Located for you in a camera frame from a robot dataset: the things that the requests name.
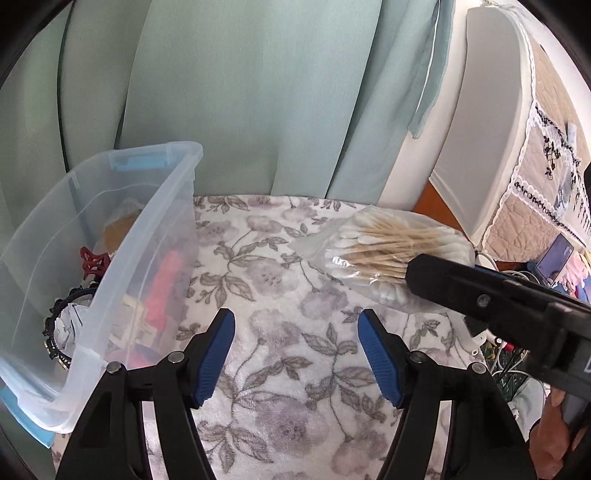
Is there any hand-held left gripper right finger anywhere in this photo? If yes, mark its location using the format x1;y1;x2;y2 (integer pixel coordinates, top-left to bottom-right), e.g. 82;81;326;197
358;308;532;480

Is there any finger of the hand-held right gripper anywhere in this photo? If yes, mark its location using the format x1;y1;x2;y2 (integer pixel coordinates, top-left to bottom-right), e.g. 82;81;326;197
473;263;515;280
405;253;509;325

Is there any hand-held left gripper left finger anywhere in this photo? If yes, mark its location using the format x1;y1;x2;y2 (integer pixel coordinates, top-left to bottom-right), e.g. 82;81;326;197
54;308;237;480

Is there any bag of cotton swabs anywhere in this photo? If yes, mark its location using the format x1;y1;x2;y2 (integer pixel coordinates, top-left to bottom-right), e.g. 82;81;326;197
295;205;476;315

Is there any cream hair claw clip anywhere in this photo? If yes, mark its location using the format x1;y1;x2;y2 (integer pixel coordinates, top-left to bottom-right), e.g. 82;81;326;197
111;295;158;352

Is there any pink hair roller clip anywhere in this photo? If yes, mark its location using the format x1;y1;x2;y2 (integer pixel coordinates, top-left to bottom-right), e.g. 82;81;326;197
147;251;186;334

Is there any red hair claw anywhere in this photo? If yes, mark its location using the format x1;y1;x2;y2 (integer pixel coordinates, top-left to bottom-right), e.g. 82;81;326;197
79;246;110;278

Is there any clear plastic container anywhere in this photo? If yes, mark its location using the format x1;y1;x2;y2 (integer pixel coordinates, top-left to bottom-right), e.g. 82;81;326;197
0;141;204;448

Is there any black ornate headband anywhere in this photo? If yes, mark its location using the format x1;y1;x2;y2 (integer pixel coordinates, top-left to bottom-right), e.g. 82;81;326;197
41;284;100;371

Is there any person's right hand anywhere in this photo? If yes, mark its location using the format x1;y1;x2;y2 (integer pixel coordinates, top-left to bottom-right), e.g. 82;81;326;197
529;387;581;480

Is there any dark floral cloth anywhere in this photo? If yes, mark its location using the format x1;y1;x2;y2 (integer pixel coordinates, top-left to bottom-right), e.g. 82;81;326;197
485;339;546;408

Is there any beige quilted lace cover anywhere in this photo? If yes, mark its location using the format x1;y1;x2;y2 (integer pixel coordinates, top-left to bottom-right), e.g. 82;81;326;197
480;41;591;259

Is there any smartphone with lit screen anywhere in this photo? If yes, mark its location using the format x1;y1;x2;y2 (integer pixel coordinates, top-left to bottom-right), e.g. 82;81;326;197
536;233;575;282

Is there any pink white cloth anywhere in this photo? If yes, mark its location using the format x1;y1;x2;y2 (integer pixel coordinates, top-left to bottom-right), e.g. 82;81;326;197
566;253;591;288

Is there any light blue cloth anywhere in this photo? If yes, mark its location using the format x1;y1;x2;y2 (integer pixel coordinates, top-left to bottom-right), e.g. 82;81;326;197
508;378;551;431

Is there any brown wooden headboard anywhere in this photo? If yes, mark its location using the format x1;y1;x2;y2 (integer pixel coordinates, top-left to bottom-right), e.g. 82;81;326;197
413;178;468;232

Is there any grey floral blanket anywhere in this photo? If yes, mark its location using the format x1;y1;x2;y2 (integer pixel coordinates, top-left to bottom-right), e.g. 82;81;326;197
51;194;485;480

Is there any white padded board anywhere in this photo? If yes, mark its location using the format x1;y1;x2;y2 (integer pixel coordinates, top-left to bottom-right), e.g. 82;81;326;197
429;7;536;245

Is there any pale green curtain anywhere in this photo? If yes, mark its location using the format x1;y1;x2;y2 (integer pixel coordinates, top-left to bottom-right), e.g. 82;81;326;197
0;0;458;232

